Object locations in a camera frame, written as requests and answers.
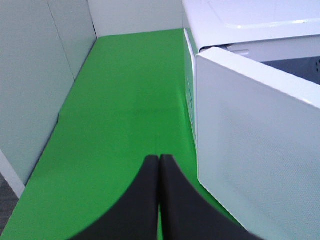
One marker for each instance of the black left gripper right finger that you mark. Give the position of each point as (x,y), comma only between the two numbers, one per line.
(186,215)

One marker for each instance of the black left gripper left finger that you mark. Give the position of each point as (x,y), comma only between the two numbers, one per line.
(136,213)

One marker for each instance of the white microwave oven body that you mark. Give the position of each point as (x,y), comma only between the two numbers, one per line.
(284,34)

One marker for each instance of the white microwave door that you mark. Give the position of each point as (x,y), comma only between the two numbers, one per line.
(258,144)

